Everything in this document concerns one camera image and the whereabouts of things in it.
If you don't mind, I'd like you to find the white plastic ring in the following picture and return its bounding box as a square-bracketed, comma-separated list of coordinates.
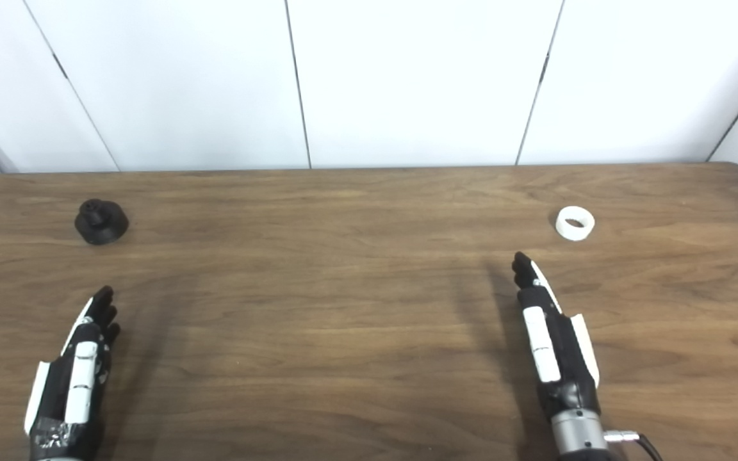
[555, 206, 596, 241]

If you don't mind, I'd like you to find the round black plastic part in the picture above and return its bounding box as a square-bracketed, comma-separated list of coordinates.
[74, 199, 130, 245]

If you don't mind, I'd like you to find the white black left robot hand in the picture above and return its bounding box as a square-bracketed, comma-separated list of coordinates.
[24, 286, 121, 461]

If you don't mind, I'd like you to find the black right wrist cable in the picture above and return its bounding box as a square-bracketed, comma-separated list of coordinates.
[603, 430, 664, 461]

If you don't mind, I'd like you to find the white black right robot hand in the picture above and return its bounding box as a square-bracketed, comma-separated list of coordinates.
[512, 252, 602, 420]

